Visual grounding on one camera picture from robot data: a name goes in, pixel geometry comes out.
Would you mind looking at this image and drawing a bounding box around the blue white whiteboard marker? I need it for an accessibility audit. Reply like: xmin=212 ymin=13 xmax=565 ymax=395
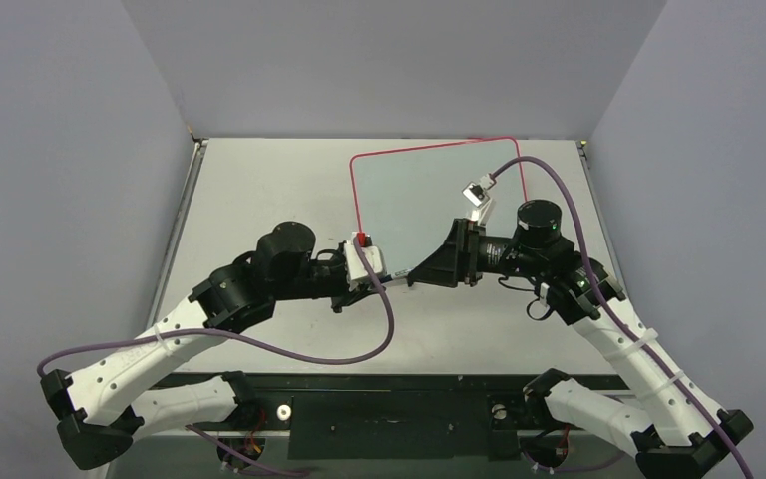
xmin=380 ymin=268 xmax=412 ymax=283

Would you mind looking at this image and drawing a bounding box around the pink framed whiteboard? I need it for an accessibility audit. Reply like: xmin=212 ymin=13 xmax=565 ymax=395
xmin=349 ymin=138 xmax=520 ymax=273

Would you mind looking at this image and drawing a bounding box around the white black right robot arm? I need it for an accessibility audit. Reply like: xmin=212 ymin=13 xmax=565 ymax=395
xmin=408 ymin=200 xmax=753 ymax=478

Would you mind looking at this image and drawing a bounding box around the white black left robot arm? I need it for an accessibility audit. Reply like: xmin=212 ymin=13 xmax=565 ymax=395
xmin=37 ymin=222 xmax=386 ymax=470

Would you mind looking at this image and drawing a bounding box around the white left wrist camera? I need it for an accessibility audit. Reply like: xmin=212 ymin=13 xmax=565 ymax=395
xmin=344 ymin=232 xmax=387 ymax=291

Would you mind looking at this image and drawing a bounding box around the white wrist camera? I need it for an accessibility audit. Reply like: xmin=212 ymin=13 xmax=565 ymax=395
xmin=462 ymin=173 xmax=496 ymax=227
xmin=344 ymin=232 xmax=387 ymax=291

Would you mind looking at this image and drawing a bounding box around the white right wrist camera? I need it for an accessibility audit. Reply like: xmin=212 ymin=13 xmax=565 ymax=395
xmin=462 ymin=173 xmax=496 ymax=227

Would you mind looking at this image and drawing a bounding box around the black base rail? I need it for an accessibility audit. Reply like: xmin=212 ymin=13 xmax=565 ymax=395
xmin=158 ymin=373 xmax=628 ymax=462

